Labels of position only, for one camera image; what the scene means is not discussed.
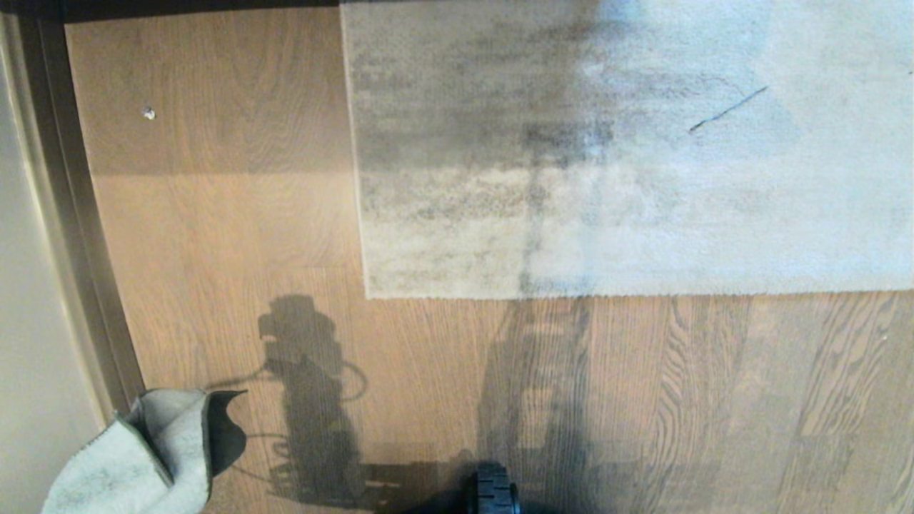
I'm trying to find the light grey cleaning cloth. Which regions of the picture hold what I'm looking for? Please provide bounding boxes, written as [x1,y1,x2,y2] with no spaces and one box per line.
[41,388,248,514]

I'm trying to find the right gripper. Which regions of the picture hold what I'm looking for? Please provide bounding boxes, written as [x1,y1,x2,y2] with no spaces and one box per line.
[467,463,522,514]

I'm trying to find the grey mottled rug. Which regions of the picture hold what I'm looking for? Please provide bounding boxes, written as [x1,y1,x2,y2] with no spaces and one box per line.
[340,0,914,300]

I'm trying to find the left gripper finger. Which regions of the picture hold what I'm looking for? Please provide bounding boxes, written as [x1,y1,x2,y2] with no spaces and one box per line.
[203,389,248,478]

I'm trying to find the dark wooden baseboard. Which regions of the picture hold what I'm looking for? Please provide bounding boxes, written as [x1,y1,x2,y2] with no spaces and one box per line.
[17,10,146,418]

